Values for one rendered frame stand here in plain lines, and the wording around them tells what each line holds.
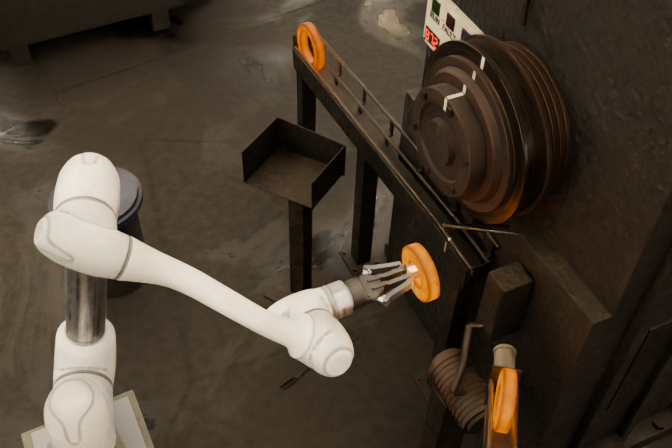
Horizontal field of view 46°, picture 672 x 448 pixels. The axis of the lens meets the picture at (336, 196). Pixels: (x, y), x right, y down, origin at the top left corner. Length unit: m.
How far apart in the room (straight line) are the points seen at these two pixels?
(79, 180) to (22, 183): 1.82
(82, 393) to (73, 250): 0.53
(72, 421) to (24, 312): 1.10
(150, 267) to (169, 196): 1.67
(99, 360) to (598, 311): 1.28
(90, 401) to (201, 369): 0.82
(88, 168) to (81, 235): 0.20
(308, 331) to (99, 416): 0.63
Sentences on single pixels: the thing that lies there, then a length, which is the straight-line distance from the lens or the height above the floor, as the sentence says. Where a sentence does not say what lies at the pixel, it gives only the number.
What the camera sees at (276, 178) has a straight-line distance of 2.59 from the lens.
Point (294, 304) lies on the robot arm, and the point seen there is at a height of 0.88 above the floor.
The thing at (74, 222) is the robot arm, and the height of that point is 1.20.
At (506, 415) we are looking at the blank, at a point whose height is 0.75.
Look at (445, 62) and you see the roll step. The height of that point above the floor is 1.26.
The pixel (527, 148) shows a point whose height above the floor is 1.23.
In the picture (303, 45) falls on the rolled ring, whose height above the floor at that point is 0.63.
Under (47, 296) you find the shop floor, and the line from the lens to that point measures 3.18.
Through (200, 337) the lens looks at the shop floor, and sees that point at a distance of 2.94.
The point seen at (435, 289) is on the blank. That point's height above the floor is 0.84.
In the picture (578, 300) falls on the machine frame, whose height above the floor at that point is 0.87.
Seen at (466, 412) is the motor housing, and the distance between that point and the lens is 2.21.
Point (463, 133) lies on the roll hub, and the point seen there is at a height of 1.22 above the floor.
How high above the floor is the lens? 2.42
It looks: 46 degrees down
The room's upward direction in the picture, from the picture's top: 2 degrees clockwise
